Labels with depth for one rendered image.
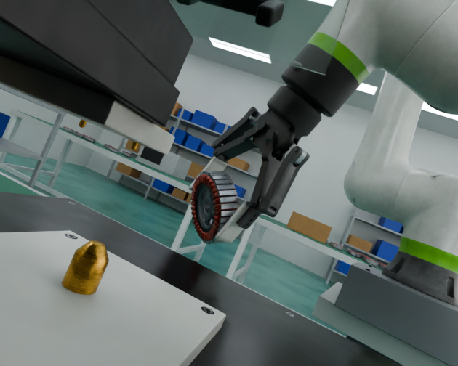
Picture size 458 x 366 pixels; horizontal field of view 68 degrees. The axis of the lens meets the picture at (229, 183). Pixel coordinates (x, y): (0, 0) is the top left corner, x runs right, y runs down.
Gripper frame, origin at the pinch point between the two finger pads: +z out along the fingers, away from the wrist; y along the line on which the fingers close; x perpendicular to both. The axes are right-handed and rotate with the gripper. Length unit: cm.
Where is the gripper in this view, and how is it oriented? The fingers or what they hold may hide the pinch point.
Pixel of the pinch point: (215, 205)
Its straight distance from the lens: 52.3
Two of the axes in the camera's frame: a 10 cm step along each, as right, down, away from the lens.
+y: -4.0, -5.7, 7.2
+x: -6.7, -3.5, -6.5
